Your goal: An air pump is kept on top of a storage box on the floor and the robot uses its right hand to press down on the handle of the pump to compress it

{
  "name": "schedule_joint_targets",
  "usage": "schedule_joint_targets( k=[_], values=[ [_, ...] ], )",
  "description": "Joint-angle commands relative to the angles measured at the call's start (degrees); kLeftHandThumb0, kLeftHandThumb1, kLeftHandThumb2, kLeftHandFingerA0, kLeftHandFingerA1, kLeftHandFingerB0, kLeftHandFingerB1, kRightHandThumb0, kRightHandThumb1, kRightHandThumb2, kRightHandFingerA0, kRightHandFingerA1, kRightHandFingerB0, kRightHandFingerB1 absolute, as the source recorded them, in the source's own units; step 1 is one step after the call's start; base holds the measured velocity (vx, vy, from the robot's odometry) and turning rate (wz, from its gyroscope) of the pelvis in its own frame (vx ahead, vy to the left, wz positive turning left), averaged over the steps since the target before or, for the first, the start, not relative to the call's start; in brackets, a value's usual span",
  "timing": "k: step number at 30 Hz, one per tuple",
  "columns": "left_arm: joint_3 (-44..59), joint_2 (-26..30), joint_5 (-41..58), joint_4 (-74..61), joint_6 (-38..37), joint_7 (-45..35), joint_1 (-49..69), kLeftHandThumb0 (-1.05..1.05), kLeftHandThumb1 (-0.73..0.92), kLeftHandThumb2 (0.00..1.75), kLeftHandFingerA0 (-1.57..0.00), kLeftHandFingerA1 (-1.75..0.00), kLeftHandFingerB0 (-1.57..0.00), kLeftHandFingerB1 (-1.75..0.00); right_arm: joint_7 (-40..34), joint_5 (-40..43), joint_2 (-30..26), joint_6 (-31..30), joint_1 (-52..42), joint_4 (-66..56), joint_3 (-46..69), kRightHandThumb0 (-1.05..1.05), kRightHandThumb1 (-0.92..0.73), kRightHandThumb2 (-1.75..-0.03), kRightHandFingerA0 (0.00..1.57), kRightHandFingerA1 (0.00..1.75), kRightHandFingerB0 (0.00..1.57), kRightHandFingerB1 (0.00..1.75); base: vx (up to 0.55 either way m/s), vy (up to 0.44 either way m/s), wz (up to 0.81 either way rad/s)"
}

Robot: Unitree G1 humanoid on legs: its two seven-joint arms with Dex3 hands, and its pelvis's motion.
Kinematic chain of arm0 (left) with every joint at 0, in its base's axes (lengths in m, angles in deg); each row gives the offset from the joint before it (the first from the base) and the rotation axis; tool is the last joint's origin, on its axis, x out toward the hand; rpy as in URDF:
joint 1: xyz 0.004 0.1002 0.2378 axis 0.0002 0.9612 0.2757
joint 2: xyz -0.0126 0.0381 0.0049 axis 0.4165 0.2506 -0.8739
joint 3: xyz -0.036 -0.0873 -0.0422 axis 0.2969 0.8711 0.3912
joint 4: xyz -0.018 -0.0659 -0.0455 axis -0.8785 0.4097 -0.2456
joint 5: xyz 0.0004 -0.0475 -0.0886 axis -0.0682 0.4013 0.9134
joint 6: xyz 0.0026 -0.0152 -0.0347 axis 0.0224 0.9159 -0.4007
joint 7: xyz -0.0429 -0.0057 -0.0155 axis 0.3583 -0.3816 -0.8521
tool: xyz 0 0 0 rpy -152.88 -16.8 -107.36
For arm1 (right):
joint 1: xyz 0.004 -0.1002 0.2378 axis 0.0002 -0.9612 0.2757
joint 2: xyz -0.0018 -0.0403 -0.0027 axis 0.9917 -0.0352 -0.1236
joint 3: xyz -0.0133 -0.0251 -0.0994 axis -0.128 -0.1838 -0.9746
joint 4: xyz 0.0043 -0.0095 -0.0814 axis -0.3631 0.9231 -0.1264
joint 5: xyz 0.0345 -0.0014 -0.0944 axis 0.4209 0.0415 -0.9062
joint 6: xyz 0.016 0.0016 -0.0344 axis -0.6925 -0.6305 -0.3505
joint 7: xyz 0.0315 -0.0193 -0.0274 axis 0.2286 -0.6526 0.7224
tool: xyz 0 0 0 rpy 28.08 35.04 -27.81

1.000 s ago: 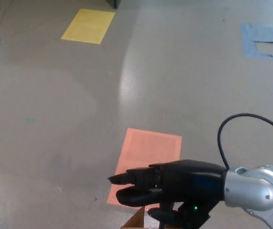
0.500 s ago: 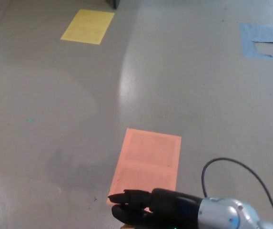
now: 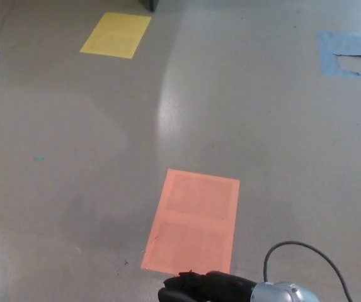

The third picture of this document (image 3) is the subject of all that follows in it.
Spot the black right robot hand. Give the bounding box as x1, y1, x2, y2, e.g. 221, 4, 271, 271
162, 269, 258, 302

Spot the orange paper sheet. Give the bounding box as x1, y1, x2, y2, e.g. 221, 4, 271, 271
140, 168, 241, 275

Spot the torn blue paper sheet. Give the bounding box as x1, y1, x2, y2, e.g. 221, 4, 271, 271
316, 30, 361, 82

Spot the yellow paper sheet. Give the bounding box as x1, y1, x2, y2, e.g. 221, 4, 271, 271
79, 12, 152, 59

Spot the black furniture base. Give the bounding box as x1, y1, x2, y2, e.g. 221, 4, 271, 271
139, 0, 161, 13

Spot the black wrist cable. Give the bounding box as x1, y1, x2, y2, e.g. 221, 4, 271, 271
263, 240, 355, 302

